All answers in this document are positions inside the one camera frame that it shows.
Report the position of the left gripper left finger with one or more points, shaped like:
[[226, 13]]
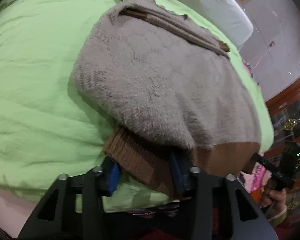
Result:
[[72, 207]]

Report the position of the beige knit sweater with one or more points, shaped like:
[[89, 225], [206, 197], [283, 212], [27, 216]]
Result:
[[170, 85]]

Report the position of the wall socket with cable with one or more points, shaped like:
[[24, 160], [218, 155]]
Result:
[[254, 62]]

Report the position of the person's right hand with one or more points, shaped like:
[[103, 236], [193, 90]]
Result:
[[274, 201]]

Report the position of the green bed sheet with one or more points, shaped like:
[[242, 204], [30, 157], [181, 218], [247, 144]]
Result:
[[46, 128]]

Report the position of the red wooden display cabinet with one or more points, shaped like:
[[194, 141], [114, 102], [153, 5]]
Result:
[[284, 109]]

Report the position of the pink patterned bedding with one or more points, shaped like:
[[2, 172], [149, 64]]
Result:
[[258, 176]]

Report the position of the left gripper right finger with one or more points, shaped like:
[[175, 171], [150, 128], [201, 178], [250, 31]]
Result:
[[213, 207]]

